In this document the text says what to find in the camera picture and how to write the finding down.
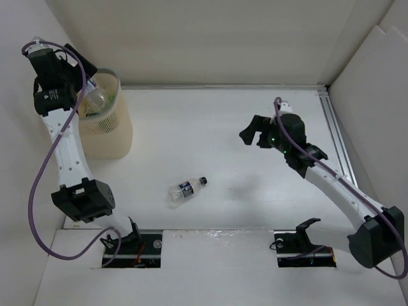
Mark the orange blue label clear bottle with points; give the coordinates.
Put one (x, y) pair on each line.
(95, 98)

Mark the beige bin with grey rim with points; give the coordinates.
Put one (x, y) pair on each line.
(110, 134)

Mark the black cap small bottle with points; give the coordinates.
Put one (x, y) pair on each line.
(187, 189)

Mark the aluminium frame rail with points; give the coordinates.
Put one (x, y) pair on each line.
(181, 133)

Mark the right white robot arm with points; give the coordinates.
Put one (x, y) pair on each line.
(379, 230)

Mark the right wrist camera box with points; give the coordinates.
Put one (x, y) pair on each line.
(284, 107)

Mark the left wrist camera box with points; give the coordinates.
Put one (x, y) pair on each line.
(36, 48)

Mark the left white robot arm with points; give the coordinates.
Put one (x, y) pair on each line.
(58, 90)

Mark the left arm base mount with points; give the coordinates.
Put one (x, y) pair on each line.
(143, 252)

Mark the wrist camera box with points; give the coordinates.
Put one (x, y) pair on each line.
(36, 48)
(284, 107)

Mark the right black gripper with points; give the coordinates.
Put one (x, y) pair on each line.
(259, 123)

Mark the green soda bottle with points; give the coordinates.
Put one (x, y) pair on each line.
(111, 97)

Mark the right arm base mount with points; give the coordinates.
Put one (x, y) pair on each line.
(295, 250)

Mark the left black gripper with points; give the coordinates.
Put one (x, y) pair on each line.
(64, 63)

